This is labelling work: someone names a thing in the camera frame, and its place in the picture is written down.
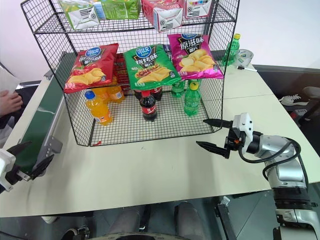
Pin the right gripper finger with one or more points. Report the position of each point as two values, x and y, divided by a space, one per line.
217 122
212 148

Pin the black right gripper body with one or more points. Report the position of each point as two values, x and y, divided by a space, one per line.
232 145

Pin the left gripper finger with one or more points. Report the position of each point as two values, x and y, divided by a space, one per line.
18 148
42 166

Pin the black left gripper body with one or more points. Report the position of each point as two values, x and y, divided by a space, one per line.
13 175

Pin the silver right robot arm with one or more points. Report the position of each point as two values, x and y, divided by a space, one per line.
287 170

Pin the green conveyor belt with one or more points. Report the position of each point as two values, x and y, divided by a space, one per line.
37 122

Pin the person's bare hand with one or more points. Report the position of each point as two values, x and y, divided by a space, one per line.
10 102

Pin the green soda bottle yellow cap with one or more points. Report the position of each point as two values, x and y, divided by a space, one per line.
178 88
192 100
231 51

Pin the white shoe tip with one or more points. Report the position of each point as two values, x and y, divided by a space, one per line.
49 219

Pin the black and white marker pen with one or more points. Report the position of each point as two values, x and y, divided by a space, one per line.
247 68

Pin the cola bottle red cap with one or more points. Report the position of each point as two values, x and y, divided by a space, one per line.
137 93
157 93
148 106

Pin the magenta potato chip bag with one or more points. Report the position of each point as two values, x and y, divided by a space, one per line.
195 58

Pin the white paper sheet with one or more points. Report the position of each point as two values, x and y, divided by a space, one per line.
7 80

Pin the black table leg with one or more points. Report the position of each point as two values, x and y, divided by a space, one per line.
226 217

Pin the white sneaker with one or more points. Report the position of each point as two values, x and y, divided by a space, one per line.
293 98

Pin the orange soda bottle blue cap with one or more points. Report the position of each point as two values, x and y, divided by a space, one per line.
105 94
118 93
100 110

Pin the green potato chip bag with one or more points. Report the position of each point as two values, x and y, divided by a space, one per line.
147 67

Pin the red potato chip bag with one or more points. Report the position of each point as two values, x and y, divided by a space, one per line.
92 67

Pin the red and white drink carton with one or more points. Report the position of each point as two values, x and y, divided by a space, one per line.
200 8
165 17

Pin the green and white drink carton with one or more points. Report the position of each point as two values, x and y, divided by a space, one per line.
80 15

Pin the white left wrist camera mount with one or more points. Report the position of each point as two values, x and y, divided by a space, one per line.
6 165

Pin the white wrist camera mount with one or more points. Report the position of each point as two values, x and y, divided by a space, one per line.
243 125
6 165

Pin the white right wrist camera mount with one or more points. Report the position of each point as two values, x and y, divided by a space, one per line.
243 125

